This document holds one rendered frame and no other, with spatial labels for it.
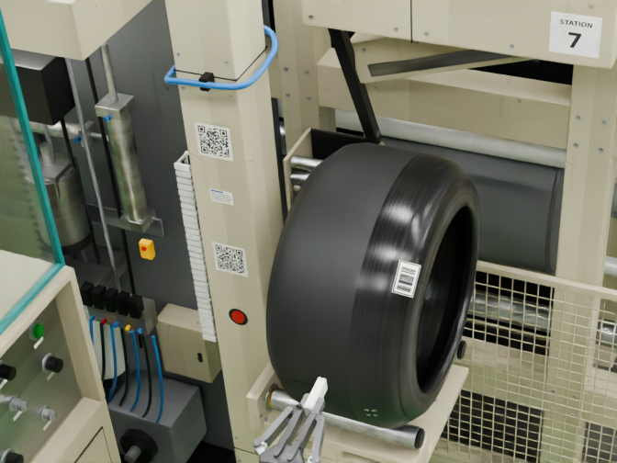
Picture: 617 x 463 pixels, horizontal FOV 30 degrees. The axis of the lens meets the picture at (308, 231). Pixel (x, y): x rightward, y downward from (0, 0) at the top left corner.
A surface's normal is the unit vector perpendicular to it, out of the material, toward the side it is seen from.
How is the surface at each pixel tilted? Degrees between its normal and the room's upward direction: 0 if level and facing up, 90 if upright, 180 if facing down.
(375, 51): 90
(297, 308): 63
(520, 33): 90
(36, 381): 90
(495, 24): 90
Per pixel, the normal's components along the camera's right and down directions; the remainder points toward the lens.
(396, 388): 0.32, 0.61
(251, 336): -0.40, 0.58
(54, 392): 0.91, 0.20
